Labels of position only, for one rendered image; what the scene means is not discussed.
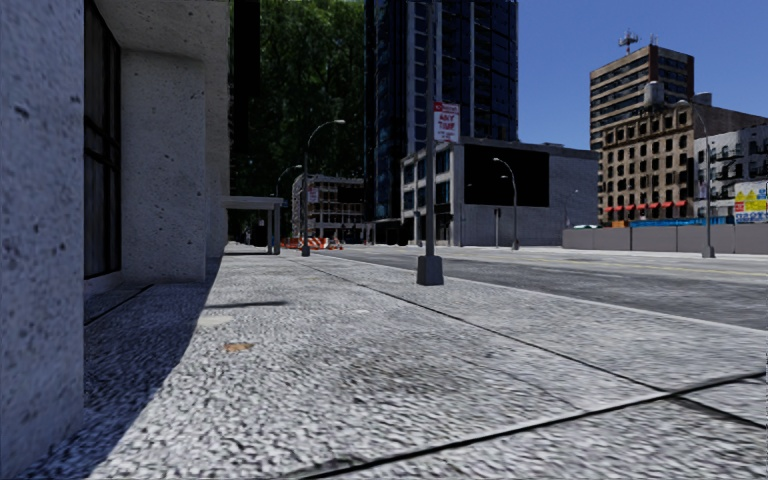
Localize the pale framed building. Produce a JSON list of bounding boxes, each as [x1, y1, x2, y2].
[[290, 173, 367, 242]]

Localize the yellow billboard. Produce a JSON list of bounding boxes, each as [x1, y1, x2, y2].
[[733, 179, 768, 226]]

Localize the dark building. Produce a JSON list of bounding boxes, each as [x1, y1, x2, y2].
[[229, 0, 263, 199]]

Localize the brown tower building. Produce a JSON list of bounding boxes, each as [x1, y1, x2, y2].
[[589, 28, 696, 151]]

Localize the trees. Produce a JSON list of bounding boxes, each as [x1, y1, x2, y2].
[[230, 0, 366, 241]]

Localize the grey concrete building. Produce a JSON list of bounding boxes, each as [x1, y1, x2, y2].
[[400, 137, 600, 248]]

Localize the grey street lamp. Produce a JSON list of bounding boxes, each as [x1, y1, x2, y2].
[[300, 119, 347, 258], [493, 157, 521, 251], [275, 164, 304, 199], [676, 98, 716, 259]]

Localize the tan brick building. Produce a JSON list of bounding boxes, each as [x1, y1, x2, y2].
[[598, 80, 768, 228]]

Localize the orange striped barrier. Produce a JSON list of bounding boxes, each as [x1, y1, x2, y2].
[[280, 236, 344, 251]]

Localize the white building with fire stairs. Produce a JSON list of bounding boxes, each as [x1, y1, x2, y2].
[[693, 123, 768, 220]]

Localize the pale concrete building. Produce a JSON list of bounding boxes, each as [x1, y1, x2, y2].
[[0, 0, 284, 480]]

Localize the grey concrete wall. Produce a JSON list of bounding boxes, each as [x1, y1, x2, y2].
[[562, 223, 768, 256]]

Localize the glass tower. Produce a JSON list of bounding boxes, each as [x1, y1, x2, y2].
[[363, 0, 520, 246]]

